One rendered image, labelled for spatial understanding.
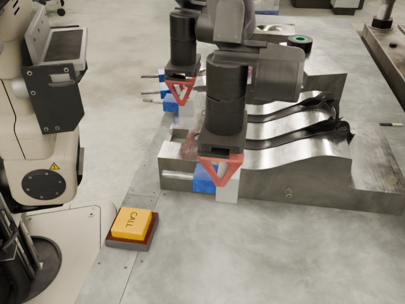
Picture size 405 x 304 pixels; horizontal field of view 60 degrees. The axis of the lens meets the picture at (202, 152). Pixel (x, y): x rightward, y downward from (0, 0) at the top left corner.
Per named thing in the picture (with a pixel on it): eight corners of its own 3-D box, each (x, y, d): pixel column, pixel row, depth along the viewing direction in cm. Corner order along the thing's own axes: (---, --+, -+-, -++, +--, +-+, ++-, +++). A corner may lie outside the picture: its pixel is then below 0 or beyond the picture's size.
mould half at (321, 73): (173, 119, 100) (172, 84, 93) (167, 79, 120) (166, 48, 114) (339, 107, 105) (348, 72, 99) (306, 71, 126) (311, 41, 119)
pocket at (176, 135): (164, 154, 78) (164, 141, 76) (170, 141, 82) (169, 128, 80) (185, 156, 77) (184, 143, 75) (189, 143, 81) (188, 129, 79)
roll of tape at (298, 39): (313, 53, 110) (316, 43, 108) (288, 53, 110) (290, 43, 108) (307, 44, 116) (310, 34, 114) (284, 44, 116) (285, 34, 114)
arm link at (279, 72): (225, 12, 51) (217, -6, 42) (306, 18, 49) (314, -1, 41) (216, 95, 53) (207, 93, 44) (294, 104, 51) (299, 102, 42)
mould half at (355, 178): (160, 189, 76) (155, 139, 68) (184, 125, 97) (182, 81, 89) (401, 216, 70) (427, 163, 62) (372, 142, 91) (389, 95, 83)
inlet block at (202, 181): (160, 195, 59) (158, 170, 56) (167, 175, 63) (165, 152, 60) (237, 204, 58) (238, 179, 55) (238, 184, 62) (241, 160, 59)
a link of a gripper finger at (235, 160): (243, 169, 59) (247, 122, 54) (240, 198, 54) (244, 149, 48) (204, 164, 60) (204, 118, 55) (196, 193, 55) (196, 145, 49)
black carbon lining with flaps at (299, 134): (191, 150, 76) (191, 113, 71) (203, 113, 89) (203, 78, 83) (357, 166, 72) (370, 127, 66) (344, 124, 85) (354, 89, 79)
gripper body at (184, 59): (200, 61, 83) (202, 29, 78) (193, 79, 75) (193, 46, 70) (174, 58, 84) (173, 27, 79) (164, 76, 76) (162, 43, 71)
